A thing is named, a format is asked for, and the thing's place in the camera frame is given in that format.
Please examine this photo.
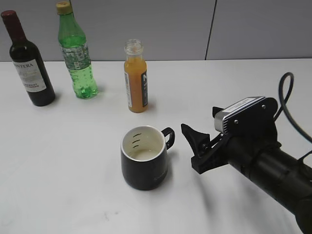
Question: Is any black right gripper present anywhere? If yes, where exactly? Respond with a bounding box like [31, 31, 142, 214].
[181, 106, 232, 174]

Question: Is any black mug white interior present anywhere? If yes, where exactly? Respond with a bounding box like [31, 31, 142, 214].
[120, 125, 175, 191]

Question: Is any orange juice bottle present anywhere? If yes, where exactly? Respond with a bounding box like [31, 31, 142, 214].
[124, 39, 148, 113]

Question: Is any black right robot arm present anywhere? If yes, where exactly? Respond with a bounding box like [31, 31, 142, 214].
[181, 107, 312, 234]

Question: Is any green plastic soda bottle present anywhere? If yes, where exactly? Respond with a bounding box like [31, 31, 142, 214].
[56, 1, 98, 99]

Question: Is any red wine bottle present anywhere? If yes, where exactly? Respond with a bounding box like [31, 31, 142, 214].
[1, 10, 56, 106]

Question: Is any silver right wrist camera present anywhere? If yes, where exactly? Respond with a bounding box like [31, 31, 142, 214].
[213, 96, 277, 136]

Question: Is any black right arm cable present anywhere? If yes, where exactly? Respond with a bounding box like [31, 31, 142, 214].
[274, 72, 312, 161]

